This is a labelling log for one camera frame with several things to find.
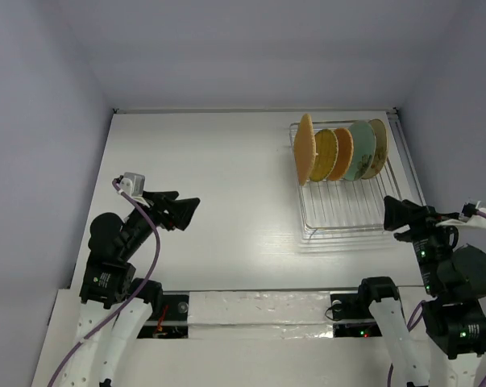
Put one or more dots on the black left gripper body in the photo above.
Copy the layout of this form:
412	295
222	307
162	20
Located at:
158	214

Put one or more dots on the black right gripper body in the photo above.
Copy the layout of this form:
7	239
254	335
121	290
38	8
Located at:
417	218

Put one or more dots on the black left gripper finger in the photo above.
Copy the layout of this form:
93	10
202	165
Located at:
167	198
180	212

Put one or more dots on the beige ceramic bird plate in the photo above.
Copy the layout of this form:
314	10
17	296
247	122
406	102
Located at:
381	152

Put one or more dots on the green ceramic flower plate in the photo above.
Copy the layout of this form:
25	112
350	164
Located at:
364	147

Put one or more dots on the small orange woven plate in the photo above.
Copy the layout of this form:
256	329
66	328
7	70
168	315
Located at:
345	154

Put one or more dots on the yellow green woven plate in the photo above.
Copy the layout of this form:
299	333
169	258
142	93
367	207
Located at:
327	149

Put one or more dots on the large orange woven plate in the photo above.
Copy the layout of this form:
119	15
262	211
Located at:
304	148

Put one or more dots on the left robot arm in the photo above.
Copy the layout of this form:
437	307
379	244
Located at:
114	303

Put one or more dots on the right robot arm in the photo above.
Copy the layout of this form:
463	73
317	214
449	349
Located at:
455	279

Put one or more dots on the white foam strip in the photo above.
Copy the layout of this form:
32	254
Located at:
259	315

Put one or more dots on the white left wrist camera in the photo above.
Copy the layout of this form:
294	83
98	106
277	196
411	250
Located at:
132	184

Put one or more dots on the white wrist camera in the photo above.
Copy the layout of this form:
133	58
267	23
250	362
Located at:
132	184
472	216

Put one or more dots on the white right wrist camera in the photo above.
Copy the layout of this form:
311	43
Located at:
472	216

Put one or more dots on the metal wire dish rack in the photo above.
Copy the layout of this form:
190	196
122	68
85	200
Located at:
347	212

